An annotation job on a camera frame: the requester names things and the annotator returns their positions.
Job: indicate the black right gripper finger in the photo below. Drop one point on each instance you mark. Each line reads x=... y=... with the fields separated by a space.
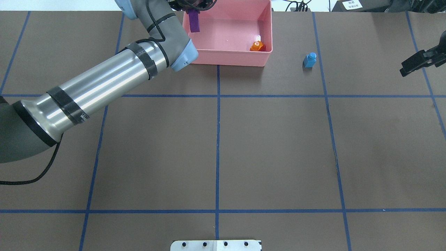
x=415 y=62

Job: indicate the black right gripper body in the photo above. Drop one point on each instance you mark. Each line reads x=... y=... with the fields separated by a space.
x=420 y=60

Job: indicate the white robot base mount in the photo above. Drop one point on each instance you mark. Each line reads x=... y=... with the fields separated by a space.
x=217 y=245

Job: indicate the orange toy block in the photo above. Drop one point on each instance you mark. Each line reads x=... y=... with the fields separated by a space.
x=258 y=46

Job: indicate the dark box with label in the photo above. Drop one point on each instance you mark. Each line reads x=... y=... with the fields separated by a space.
x=390 y=6

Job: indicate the small blue toy block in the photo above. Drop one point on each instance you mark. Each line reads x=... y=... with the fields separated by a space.
x=310 y=60

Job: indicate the purple toy block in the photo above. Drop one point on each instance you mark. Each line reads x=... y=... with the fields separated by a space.
x=193 y=15

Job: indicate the pink plastic box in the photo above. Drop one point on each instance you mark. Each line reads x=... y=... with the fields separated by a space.
x=228 y=30

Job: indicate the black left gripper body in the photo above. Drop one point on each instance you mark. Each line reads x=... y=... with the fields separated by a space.
x=191 y=4

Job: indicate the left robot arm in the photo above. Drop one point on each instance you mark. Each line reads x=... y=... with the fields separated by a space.
x=30 y=127

